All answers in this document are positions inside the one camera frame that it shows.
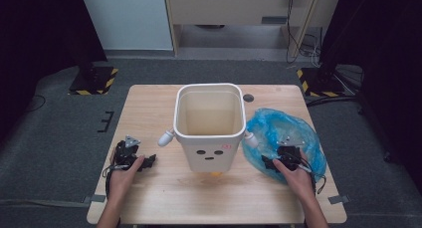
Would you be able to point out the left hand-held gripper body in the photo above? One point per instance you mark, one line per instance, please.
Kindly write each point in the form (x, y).
(124, 153)

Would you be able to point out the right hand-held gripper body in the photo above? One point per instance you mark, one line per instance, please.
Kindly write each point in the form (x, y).
(288, 155)

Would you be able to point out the blue plastic trash bag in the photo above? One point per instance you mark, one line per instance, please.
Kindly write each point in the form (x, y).
(265, 128)

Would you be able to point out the white trash bin with face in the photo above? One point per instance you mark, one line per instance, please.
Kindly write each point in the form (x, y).
(209, 155)

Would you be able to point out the person's right hand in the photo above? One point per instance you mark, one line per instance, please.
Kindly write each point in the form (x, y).
(300, 181)

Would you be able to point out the person's left hand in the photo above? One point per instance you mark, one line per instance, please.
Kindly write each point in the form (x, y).
(119, 183)

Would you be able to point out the grey tape strip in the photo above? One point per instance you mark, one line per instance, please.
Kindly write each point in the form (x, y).
(338, 199)
(96, 198)

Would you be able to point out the black striped stand base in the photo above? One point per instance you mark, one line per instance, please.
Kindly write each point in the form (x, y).
(94, 80)
(318, 83)

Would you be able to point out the white partition panel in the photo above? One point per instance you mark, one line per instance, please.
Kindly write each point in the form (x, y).
(126, 19)

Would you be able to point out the black curtain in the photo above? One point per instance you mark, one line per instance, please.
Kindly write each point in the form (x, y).
(40, 39)
(384, 55)

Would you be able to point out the light wooden cabinet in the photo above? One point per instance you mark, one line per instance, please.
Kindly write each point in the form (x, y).
(225, 9)

